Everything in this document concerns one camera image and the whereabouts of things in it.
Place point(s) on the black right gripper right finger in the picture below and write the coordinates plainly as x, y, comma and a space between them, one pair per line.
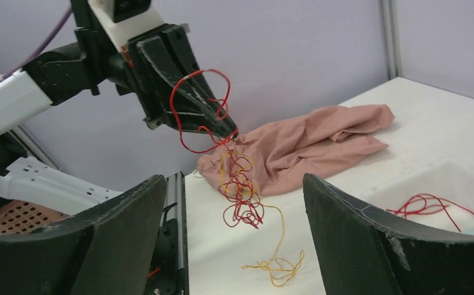
362, 249

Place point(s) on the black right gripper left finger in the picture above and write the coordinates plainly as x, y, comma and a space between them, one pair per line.
106, 249

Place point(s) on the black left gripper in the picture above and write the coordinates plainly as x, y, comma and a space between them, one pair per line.
154, 66

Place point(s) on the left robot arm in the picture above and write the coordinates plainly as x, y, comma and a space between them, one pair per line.
44, 82

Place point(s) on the clear plastic bin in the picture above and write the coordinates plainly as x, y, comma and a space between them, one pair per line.
440, 195

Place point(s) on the pink cloth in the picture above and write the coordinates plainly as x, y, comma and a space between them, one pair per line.
324, 142

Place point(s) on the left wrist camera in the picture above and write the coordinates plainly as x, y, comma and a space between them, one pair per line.
126, 20

